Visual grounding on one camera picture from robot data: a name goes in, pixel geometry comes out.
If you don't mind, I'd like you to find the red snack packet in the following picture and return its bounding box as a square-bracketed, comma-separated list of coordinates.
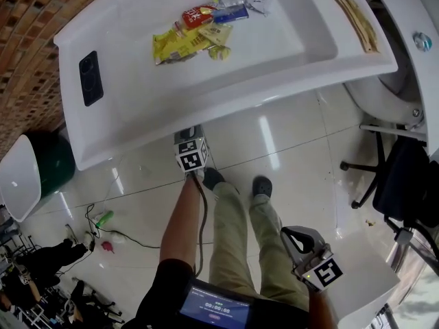
[181, 3, 217, 30]

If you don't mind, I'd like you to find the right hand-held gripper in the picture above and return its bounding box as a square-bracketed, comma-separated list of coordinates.
[280, 226, 345, 293]

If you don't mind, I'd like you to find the white crumpled wrapper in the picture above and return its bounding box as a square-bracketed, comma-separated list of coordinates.
[246, 0, 274, 16]

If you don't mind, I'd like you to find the person's left forearm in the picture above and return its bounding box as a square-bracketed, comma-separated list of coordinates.
[159, 172, 206, 269]

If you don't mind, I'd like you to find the white and green bathtub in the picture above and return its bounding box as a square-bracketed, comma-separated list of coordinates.
[0, 130, 76, 223]

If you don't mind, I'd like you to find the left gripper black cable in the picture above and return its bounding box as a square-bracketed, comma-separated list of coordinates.
[191, 173, 209, 277]

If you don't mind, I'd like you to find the black tablet screen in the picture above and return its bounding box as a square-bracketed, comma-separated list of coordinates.
[176, 279, 254, 328]

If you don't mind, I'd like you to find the small yellow green packet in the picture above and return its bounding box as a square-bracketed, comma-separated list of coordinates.
[207, 45, 231, 61]

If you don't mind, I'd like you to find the large yellow snack packet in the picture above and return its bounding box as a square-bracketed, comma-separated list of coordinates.
[152, 27, 213, 66]

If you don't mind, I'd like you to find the long black floor cable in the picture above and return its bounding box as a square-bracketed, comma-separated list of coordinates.
[111, 230, 162, 249]

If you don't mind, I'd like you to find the person's dark shoe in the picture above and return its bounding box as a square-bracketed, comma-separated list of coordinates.
[202, 167, 226, 190]
[252, 175, 274, 198]

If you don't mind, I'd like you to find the white folding table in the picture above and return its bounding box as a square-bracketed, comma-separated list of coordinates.
[365, 0, 439, 157]

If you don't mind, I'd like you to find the person's black shirt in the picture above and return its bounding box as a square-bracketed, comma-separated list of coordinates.
[121, 258, 340, 329]

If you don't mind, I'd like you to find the black smartphone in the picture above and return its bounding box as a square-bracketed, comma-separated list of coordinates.
[78, 50, 104, 108]

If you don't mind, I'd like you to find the person's left dark shoe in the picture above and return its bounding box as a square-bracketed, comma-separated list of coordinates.
[202, 167, 226, 190]

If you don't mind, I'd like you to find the blue snack packet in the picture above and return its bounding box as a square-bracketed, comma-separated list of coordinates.
[212, 4, 250, 23]

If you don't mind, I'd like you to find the white toilet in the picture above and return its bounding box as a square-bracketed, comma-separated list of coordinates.
[342, 70, 426, 132]

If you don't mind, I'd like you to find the metal framed window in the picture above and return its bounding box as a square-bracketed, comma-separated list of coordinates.
[387, 252, 439, 329]

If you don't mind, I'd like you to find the thin black looped cable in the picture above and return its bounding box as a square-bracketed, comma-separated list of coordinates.
[84, 203, 104, 234]

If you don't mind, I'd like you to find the green plastic bottle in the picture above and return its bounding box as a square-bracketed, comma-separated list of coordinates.
[95, 210, 114, 228]

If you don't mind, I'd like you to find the person's right forearm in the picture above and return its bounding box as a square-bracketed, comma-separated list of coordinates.
[308, 288, 339, 329]

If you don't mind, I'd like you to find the person's left leg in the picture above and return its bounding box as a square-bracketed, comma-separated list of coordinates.
[205, 182, 261, 297]

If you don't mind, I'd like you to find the black office chair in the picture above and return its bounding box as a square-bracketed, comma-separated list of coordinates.
[340, 130, 439, 231]

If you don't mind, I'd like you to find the white box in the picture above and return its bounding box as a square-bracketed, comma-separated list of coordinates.
[334, 226, 402, 325]

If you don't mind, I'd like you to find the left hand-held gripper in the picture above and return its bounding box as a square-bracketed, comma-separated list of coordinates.
[174, 125, 210, 173]

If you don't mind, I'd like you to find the small teal round container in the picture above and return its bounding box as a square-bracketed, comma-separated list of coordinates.
[412, 32, 432, 52]

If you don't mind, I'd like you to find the person's right dark shoe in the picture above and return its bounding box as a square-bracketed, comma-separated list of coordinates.
[252, 175, 274, 198]

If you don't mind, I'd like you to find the white vanity cabinet with sink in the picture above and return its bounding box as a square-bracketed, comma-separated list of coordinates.
[53, 0, 399, 171]

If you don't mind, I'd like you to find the beige printed packet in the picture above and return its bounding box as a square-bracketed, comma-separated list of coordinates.
[198, 22, 234, 46]

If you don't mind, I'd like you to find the black swivel chair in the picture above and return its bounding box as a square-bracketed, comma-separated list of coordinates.
[40, 278, 124, 325]

